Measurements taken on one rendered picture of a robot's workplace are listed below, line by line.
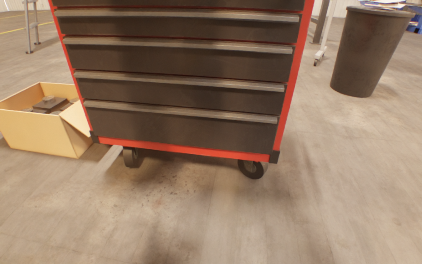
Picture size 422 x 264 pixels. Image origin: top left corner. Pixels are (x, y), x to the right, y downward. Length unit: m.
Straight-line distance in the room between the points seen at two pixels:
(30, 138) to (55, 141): 0.15
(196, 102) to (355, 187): 0.78
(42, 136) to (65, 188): 0.30
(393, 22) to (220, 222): 1.64
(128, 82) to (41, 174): 0.66
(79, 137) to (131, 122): 0.43
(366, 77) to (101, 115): 1.78
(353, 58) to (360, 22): 0.25
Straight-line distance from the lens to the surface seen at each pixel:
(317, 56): 2.61
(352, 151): 1.33
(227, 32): 0.60
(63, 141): 1.18
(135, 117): 0.79
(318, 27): 3.84
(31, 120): 1.22
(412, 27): 7.72
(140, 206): 0.89
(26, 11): 3.56
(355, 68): 1.94
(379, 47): 1.92
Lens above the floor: 0.69
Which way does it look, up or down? 35 degrees down
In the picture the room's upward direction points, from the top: 1 degrees clockwise
